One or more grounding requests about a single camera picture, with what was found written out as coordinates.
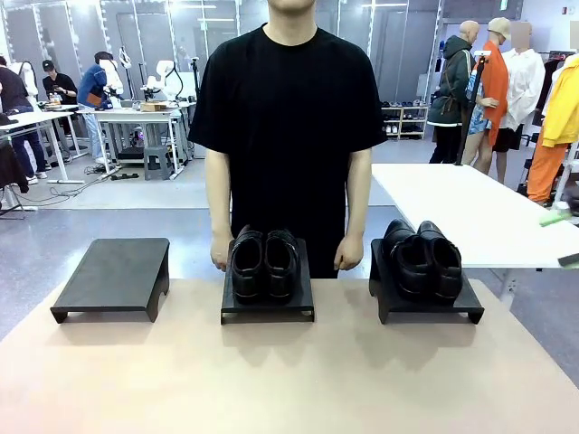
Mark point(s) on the white standing desk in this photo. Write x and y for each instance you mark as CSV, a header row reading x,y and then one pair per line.
x,y
40,118

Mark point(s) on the person's left forearm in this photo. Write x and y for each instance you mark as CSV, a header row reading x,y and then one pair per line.
x,y
358,194

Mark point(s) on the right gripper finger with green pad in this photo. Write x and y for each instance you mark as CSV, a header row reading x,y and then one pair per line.
x,y
554,219
570,260

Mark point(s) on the figure in white shirt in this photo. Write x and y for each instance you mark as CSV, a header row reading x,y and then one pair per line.
x,y
524,86

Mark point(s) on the person in dark shirt jeans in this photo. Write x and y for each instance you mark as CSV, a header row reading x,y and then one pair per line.
x,y
18,104

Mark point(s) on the mannequin in dark green jacket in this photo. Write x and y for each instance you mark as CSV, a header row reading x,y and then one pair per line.
x,y
452,90

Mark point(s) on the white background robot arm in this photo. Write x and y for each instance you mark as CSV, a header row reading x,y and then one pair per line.
x,y
116,79
163,79

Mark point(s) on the person in blue jacket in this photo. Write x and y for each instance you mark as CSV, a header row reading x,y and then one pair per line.
x,y
92,95

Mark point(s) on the mannequin in yellow hoodie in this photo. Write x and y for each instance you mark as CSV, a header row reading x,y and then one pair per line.
x,y
558,117

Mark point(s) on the seated person in black cap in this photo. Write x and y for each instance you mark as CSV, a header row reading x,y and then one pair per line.
x,y
61,86

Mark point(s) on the wooden shoe rack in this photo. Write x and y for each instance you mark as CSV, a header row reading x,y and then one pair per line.
x,y
404,119

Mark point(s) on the person's right hand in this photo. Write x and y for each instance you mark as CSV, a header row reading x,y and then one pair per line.
x,y
220,254

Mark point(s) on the black tripod pole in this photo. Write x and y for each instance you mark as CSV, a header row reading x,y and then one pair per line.
x,y
470,108

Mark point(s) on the black shoe stand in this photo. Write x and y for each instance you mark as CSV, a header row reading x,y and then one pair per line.
x,y
267,308
117,276
429,305

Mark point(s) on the cardboard box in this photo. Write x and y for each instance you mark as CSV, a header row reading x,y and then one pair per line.
x,y
153,106

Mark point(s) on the large white table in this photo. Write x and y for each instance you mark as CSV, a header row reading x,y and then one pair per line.
x,y
475,208

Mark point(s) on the black leather loafer shoe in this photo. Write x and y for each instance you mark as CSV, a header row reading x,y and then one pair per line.
x,y
248,267
282,267

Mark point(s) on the person's left hand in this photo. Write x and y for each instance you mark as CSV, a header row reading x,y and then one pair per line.
x,y
349,253

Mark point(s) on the grey plastic stool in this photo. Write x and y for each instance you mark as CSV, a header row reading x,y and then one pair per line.
x,y
158,163

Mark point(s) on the person in black t-shirt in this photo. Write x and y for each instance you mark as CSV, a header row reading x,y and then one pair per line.
x,y
289,135

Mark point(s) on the white desk with robots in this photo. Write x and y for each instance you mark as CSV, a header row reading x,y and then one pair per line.
x,y
135,115

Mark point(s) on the mannequin in orange shirt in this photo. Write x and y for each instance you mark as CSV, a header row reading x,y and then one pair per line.
x,y
490,90

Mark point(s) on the person's right forearm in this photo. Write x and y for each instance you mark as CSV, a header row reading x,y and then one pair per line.
x,y
219,194

